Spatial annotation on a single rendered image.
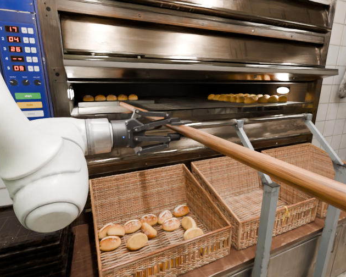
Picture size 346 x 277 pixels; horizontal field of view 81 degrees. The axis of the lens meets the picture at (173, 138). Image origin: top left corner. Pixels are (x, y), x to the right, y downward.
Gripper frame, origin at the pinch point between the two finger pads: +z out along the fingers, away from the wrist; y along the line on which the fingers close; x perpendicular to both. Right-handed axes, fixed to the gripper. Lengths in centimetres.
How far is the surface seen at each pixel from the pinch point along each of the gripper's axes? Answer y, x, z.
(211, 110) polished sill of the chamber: 2, -54, 48
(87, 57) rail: -23, -40, -23
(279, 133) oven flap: 23, -52, 111
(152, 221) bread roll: 57, -36, 2
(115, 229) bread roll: 53, -32, -18
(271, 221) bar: 40, 6, 38
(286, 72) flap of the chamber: -21, -39, 93
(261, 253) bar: 55, 5, 36
